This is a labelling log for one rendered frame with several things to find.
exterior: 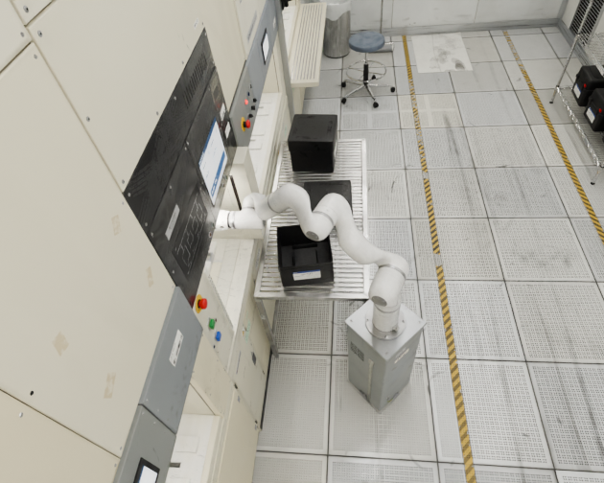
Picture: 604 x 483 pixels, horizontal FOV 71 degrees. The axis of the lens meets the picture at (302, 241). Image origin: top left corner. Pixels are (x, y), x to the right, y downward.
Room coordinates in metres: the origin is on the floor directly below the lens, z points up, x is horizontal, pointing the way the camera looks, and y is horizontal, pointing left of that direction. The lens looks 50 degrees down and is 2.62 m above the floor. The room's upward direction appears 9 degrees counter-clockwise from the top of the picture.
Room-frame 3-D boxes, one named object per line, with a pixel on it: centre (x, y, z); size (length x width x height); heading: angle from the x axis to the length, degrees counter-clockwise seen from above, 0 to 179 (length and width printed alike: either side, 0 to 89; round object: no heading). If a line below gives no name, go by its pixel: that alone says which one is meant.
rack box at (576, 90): (3.23, -2.82, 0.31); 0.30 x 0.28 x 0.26; 166
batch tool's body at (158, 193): (1.30, 0.73, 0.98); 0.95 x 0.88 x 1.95; 79
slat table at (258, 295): (1.81, -0.13, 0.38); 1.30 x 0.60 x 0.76; 169
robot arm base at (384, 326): (0.98, -0.34, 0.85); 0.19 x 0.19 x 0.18
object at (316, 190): (1.78, -0.18, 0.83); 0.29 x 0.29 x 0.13; 81
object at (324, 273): (1.39, -0.01, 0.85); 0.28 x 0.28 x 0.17; 87
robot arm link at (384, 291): (0.95, -0.32, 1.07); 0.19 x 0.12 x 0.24; 145
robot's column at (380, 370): (0.98, -0.34, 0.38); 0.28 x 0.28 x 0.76; 34
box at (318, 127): (2.26, -0.17, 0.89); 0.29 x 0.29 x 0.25; 74
